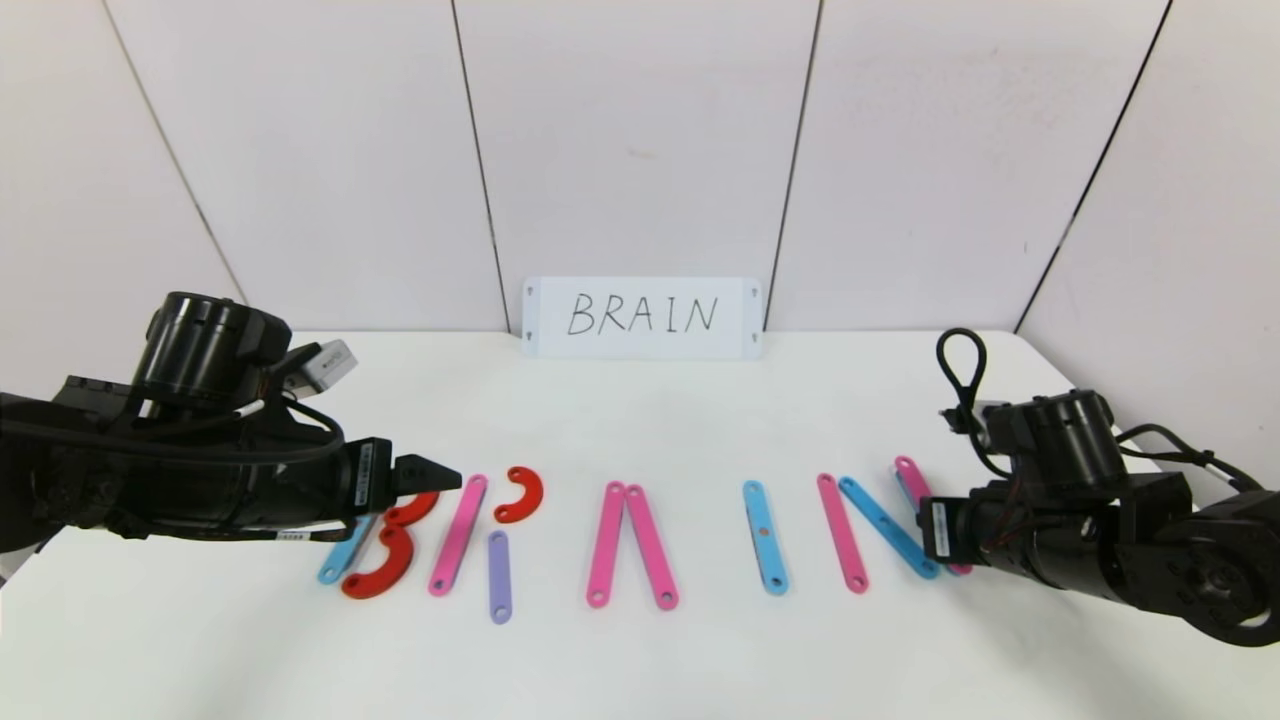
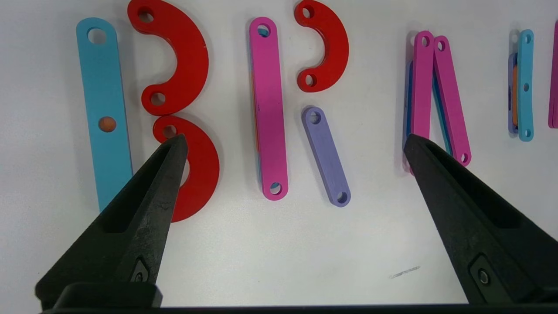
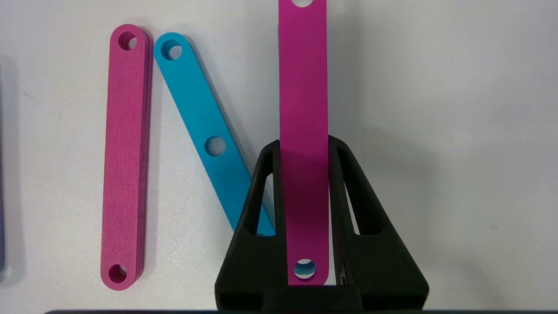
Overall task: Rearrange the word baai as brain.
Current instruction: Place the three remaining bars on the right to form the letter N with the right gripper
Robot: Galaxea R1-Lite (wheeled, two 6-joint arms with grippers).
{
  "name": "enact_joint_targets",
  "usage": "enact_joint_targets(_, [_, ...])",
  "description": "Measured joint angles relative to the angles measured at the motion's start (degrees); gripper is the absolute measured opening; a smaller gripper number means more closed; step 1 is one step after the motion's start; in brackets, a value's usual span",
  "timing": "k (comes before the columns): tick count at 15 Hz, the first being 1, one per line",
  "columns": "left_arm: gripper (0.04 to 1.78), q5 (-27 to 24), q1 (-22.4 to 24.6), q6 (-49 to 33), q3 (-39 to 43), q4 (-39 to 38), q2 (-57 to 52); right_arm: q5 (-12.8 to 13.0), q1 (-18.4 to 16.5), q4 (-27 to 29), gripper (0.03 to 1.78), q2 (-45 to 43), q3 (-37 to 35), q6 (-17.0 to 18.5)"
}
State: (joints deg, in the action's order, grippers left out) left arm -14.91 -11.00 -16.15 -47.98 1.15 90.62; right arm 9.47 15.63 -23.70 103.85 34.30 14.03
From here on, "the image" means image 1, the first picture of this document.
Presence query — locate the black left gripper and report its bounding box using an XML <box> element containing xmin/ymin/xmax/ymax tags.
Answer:
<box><xmin>286</xmin><ymin>436</ymin><xmax>463</xmax><ymax>525</ymax></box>

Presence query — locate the pink bar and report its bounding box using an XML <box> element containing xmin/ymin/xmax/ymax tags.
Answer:
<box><xmin>428</xmin><ymin>474</ymin><xmax>489</xmax><ymax>598</ymax></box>
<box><xmin>893</xmin><ymin>456</ymin><xmax>974</xmax><ymax>578</ymax></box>
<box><xmin>624</xmin><ymin>484</ymin><xmax>680</xmax><ymax>612</ymax></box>
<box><xmin>586</xmin><ymin>481</ymin><xmax>627</xmax><ymax>610</ymax></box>
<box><xmin>817</xmin><ymin>473</ymin><xmax>870</xmax><ymax>595</ymax></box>

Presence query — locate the small red curved piece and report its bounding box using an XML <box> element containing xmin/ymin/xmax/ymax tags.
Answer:
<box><xmin>385</xmin><ymin>490</ymin><xmax>442</xmax><ymax>529</ymax></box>
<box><xmin>493</xmin><ymin>466</ymin><xmax>545</xmax><ymax>525</ymax></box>

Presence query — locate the short purple bar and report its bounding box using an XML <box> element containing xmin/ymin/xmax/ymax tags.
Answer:
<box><xmin>487</xmin><ymin>530</ymin><xmax>514</xmax><ymax>625</ymax></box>

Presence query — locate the light blue medium bar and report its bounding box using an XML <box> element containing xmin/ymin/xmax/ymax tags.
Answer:
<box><xmin>838</xmin><ymin>476</ymin><xmax>942</xmax><ymax>581</ymax></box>

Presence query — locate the white sign reading BRAIN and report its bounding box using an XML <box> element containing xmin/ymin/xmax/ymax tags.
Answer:
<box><xmin>522</xmin><ymin>276</ymin><xmax>764</xmax><ymax>360</ymax></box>

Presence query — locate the large red curved piece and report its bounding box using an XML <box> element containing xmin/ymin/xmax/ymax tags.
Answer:
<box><xmin>339</xmin><ymin>524</ymin><xmax>416</xmax><ymax>601</ymax></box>

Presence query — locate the light blue long flat bar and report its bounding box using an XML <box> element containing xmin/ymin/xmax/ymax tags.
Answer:
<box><xmin>317</xmin><ymin>514</ymin><xmax>379</xmax><ymax>587</ymax></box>
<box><xmin>742</xmin><ymin>480</ymin><xmax>790</xmax><ymax>597</ymax></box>

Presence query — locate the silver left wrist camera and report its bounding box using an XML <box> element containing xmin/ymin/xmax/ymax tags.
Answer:
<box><xmin>296</xmin><ymin>339</ymin><xmax>359</xmax><ymax>393</ymax></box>

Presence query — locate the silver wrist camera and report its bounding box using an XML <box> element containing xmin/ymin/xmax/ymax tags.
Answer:
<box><xmin>296</xmin><ymin>339</ymin><xmax>359</xmax><ymax>393</ymax></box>
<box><xmin>940</xmin><ymin>400</ymin><xmax>1011</xmax><ymax>446</ymax></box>

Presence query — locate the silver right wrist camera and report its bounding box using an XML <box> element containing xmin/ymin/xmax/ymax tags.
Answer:
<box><xmin>940</xmin><ymin>400</ymin><xmax>1011</xmax><ymax>446</ymax></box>

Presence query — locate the black looped right arm cable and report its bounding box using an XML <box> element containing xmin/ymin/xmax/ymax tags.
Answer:
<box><xmin>936</xmin><ymin>328</ymin><xmax>1011</xmax><ymax>479</ymax></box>

